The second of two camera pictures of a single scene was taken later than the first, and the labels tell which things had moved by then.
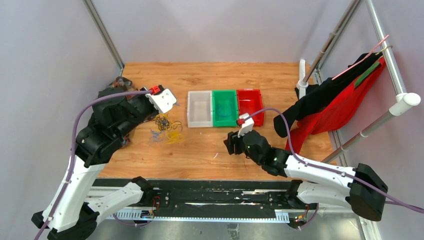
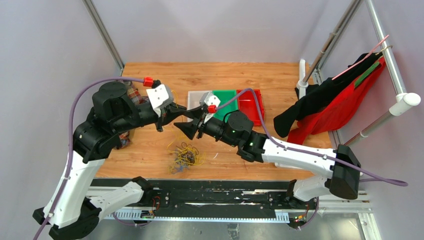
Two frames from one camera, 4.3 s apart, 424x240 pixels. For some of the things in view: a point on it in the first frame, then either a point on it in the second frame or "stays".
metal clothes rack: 402,101 stays
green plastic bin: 225,108 stays
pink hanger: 383,48 stays
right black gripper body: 251,156 -> 213,127
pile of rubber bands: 170,132 -> 186,155
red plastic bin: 249,101 stays
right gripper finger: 232,144 -> 190,128
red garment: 334,114 stays
